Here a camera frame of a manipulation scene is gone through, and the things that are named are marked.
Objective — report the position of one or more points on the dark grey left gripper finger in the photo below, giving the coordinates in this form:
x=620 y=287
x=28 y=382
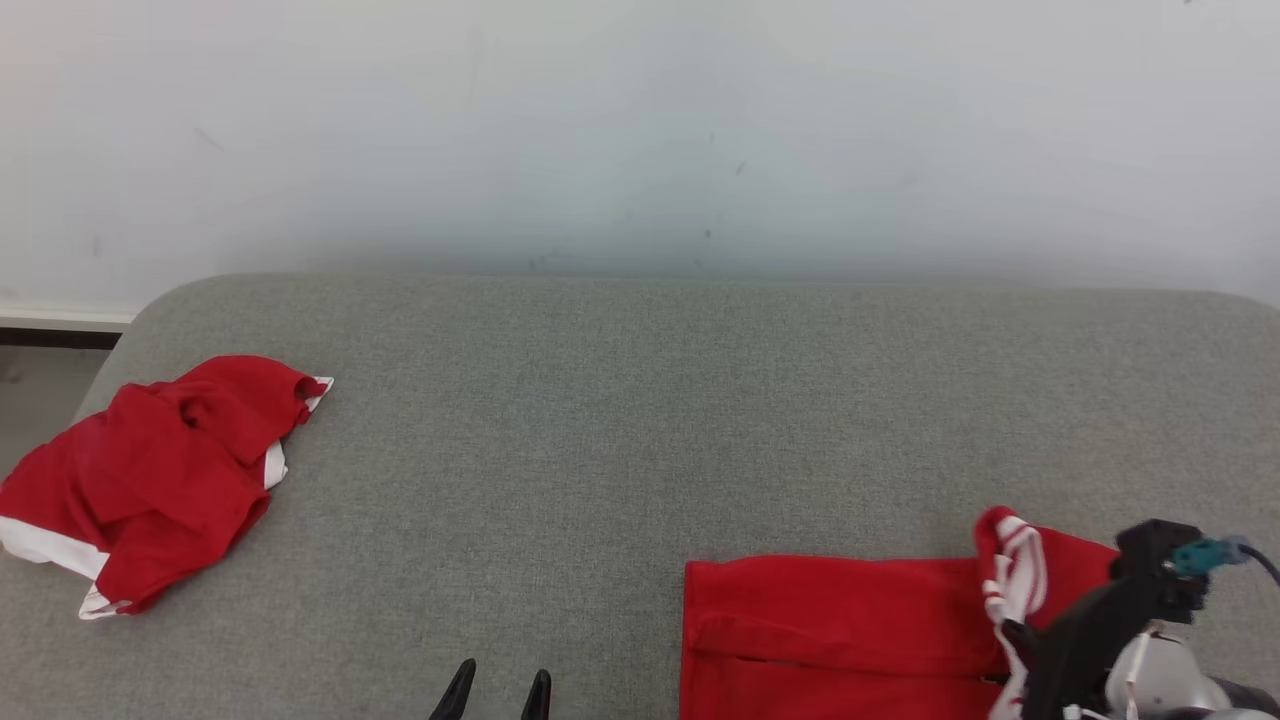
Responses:
x=455 y=700
x=538 y=700

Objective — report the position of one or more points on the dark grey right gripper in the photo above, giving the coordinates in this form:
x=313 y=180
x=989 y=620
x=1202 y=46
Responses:
x=1075 y=650

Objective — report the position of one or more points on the red jersey with white sleeves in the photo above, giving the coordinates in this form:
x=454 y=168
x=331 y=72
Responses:
x=850 y=630

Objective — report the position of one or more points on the red shorts with white band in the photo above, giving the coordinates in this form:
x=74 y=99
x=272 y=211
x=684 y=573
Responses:
x=160 y=470

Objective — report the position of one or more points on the white and black baseboard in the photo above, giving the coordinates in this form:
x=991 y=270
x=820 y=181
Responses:
x=60 y=332

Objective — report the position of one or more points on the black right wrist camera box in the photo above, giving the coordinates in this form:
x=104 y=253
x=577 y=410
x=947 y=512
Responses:
x=1160 y=580

